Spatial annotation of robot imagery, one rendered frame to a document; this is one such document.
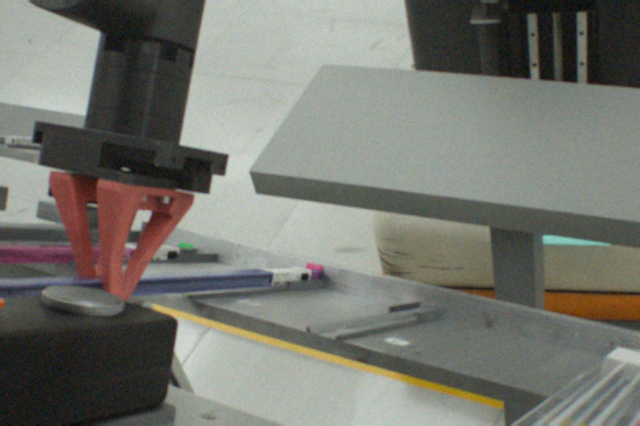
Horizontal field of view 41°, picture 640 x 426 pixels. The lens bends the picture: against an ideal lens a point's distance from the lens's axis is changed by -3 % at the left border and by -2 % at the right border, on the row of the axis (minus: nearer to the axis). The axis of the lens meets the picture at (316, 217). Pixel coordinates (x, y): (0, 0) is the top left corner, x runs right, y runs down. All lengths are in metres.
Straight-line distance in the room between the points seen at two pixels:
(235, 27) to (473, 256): 1.44
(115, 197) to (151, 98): 0.06
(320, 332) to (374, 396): 1.03
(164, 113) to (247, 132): 1.72
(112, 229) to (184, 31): 0.12
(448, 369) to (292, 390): 1.11
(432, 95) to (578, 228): 0.29
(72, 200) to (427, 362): 0.22
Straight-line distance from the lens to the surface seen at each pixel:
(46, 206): 0.80
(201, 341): 1.73
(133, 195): 0.48
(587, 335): 0.67
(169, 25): 0.50
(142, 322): 0.25
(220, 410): 0.34
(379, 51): 2.41
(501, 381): 0.50
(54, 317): 0.24
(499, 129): 1.07
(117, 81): 0.50
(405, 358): 0.51
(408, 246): 1.47
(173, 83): 0.50
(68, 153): 0.50
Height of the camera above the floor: 1.25
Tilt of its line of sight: 41 degrees down
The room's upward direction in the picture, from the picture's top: 15 degrees counter-clockwise
